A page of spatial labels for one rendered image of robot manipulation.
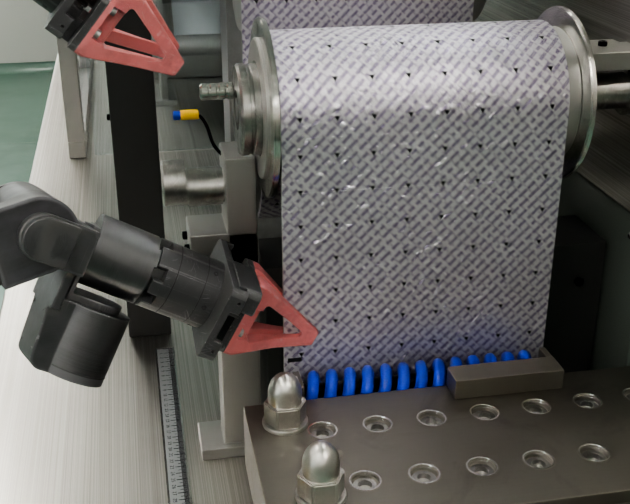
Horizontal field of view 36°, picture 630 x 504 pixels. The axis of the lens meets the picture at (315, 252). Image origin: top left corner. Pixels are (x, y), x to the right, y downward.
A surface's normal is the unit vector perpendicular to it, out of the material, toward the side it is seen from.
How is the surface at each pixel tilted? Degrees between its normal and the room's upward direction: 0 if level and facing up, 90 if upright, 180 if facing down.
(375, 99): 74
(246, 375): 90
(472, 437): 0
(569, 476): 0
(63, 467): 0
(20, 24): 90
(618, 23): 90
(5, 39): 90
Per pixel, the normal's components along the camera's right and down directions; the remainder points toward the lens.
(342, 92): 0.17, -0.03
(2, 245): 0.51, 0.23
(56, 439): 0.00, -0.91
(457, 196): 0.19, 0.40
